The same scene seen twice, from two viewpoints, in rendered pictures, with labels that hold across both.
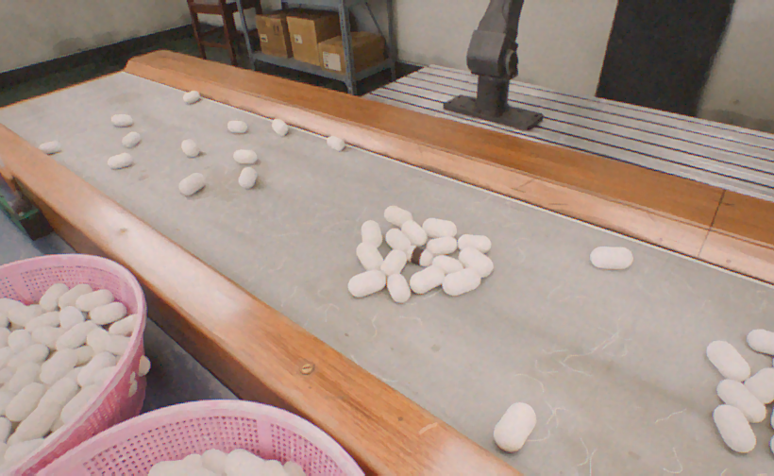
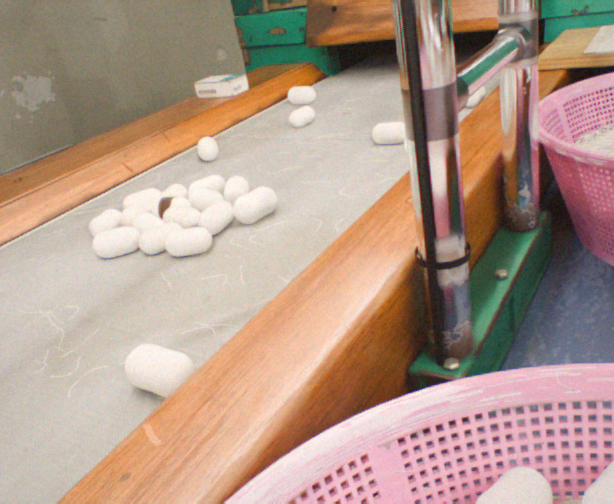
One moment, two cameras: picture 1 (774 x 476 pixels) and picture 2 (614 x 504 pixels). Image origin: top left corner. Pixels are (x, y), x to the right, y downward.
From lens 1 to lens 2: 0.24 m
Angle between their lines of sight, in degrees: 79
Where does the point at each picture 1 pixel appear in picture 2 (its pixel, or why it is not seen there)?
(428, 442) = (179, 429)
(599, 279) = not seen: outside the picture
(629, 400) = (141, 303)
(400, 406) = (98, 482)
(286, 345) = not seen: outside the picture
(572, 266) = not seen: outside the picture
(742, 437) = (201, 231)
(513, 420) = (155, 355)
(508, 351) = (21, 407)
